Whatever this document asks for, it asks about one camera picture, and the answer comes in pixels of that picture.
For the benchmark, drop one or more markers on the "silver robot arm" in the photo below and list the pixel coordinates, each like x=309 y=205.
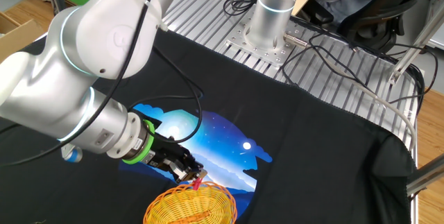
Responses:
x=52 y=88

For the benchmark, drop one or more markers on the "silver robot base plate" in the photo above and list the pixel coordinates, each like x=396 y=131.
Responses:
x=274 y=55

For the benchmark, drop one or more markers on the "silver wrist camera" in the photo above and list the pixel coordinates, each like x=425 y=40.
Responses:
x=73 y=154

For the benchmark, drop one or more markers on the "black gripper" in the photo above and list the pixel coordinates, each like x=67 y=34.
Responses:
x=170 y=151

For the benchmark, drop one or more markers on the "yellow wicker basket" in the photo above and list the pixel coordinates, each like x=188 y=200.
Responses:
x=194 y=205

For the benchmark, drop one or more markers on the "black office chair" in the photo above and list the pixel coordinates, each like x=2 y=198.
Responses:
x=381 y=19

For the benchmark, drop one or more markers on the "pink plastic clamp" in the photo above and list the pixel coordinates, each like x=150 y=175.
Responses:
x=197 y=183

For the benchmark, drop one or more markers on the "cardboard box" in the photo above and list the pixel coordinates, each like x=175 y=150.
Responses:
x=17 y=36

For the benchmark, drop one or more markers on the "black t-shirt with blue print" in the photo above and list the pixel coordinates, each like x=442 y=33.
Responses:
x=329 y=168

